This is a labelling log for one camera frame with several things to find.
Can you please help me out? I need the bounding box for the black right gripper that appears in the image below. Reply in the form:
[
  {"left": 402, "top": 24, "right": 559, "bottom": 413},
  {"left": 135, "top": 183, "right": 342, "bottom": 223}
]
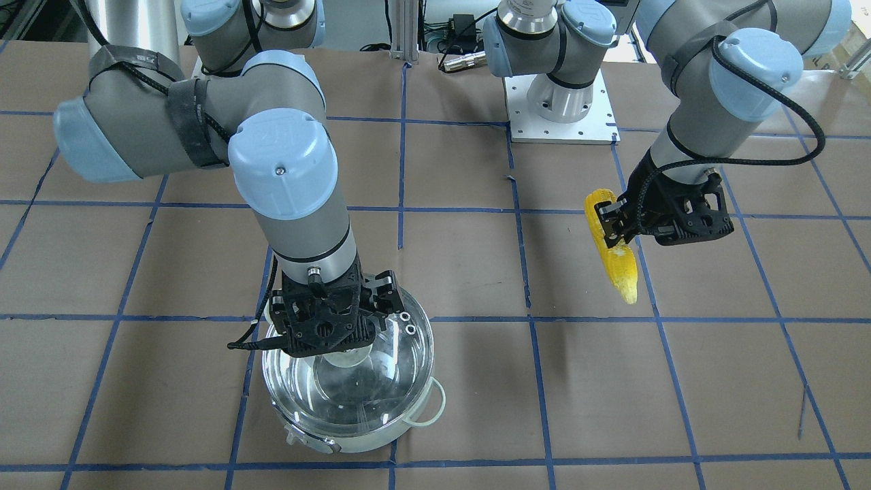
[{"left": 227, "top": 263, "right": 406, "bottom": 357}]

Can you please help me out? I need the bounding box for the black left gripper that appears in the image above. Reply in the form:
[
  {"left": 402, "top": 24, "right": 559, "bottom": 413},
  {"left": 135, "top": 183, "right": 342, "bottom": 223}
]
[{"left": 596, "top": 152, "right": 734, "bottom": 249}]

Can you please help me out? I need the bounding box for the yellow corn cob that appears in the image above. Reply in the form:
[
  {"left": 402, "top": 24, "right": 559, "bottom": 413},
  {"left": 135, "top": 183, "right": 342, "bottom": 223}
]
[{"left": 585, "top": 189, "right": 638, "bottom": 304}]

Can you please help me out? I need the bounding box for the glass pot lid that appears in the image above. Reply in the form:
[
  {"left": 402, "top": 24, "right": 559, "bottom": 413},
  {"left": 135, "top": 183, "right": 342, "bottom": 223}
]
[{"left": 262, "top": 282, "right": 435, "bottom": 437}]

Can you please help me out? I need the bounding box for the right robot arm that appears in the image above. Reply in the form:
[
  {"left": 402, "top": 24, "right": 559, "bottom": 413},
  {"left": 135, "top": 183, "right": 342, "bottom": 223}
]
[{"left": 53, "top": 1, "right": 405, "bottom": 359}]

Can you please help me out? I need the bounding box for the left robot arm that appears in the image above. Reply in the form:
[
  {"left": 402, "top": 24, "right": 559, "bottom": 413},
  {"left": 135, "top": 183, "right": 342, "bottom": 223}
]
[{"left": 482, "top": 1, "right": 852, "bottom": 249}]

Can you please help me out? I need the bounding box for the pale green cooking pot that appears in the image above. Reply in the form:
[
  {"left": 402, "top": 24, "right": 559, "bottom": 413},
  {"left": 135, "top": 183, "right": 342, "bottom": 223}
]
[{"left": 263, "top": 320, "right": 447, "bottom": 455}]

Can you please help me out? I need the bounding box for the black power adapter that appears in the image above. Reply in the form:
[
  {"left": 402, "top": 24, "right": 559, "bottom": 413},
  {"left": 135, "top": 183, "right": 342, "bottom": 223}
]
[{"left": 448, "top": 14, "right": 477, "bottom": 42}]

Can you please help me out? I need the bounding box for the black braided cable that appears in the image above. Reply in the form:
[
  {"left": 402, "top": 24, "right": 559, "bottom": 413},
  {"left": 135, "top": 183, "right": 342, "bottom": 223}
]
[{"left": 633, "top": 34, "right": 827, "bottom": 235}]

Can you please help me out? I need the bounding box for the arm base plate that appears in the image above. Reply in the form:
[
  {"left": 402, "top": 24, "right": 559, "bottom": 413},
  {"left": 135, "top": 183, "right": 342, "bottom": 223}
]
[
  {"left": 192, "top": 56, "right": 205, "bottom": 78},
  {"left": 503, "top": 72, "right": 620, "bottom": 145}
]

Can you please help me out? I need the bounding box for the silver cable connector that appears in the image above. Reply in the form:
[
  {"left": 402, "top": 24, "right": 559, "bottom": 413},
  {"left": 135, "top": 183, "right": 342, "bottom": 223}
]
[{"left": 439, "top": 52, "right": 487, "bottom": 74}]

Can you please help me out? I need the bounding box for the aluminium frame post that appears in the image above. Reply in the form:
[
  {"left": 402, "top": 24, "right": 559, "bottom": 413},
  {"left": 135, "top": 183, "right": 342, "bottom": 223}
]
[{"left": 388, "top": 0, "right": 422, "bottom": 65}]

